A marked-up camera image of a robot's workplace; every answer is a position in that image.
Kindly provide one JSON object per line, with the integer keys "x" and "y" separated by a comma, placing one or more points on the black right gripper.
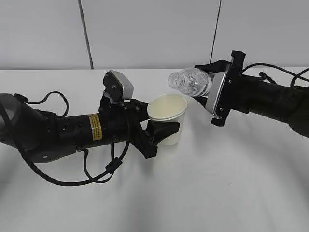
{"x": 230, "y": 94}

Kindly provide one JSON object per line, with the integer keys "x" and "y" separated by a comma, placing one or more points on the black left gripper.
{"x": 121, "y": 122}

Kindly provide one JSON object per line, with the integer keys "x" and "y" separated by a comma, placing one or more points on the clear water bottle green label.
{"x": 191, "y": 82}

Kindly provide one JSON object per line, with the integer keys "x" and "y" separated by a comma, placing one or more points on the white paper cup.
{"x": 168, "y": 108}

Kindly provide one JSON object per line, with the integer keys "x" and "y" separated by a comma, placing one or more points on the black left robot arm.
{"x": 47, "y": 137}

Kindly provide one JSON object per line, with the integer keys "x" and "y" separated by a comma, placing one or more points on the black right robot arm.
{"x": 289, "y": 105}

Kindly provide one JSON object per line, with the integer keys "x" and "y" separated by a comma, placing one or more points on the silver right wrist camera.
{"x": 214, "y": 94}

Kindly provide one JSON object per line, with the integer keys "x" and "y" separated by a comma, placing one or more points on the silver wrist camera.
{"x": 214, "y": 94}
{"x": 117, "y": 87}

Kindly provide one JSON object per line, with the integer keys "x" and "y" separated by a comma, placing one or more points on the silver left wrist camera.
{"x": 117, "y": 87}

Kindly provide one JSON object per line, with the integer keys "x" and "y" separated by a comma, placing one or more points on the right black wall seam strip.
{"x": 215, "y": 30}

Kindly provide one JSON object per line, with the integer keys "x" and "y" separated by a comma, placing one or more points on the black wall seam strip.
{"x": 215, "y": 30}
{"x": 85, "y": 34}

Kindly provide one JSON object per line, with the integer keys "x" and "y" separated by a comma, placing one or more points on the left black wall seam strip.
{"x": 85, "y": 34}

